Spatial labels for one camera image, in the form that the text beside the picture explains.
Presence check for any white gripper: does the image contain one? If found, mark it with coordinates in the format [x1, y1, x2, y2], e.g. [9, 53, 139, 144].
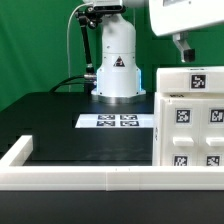
[149, 0, 224, 63]

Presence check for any white cabinet top block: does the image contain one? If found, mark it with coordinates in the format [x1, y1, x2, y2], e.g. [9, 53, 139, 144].
[156, 66, 224, 93]

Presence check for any white cabinet body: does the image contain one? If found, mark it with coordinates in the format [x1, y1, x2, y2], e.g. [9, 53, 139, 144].
[152, 93, 224, 167]

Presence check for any white cabinet door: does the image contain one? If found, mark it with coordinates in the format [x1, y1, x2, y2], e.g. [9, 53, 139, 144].
[161, 100, 201, 166]
[200, 99, 224, 166]

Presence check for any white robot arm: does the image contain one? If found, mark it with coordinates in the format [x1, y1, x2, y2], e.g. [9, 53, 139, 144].
[83, 0, 224, 103]

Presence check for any white flat tag plate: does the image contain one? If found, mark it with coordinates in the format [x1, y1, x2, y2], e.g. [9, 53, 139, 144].
[75, 114, 154, 128]

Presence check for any black camera on mount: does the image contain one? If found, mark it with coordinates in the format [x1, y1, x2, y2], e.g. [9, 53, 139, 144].
[87, 5, 126, 14]

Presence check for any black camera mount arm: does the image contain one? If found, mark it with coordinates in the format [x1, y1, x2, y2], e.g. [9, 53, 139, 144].
[75, 7, 102, 81]

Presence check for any white cable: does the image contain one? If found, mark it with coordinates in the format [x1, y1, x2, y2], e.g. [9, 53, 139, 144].
[66, 3, 88, 93]

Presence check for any black cable bundle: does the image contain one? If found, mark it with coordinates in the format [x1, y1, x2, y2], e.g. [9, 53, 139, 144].
[49, 75, 98, 93]

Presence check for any white U-shaped table frame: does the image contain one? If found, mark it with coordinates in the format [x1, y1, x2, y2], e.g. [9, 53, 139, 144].
[0, 135, 224, 191]

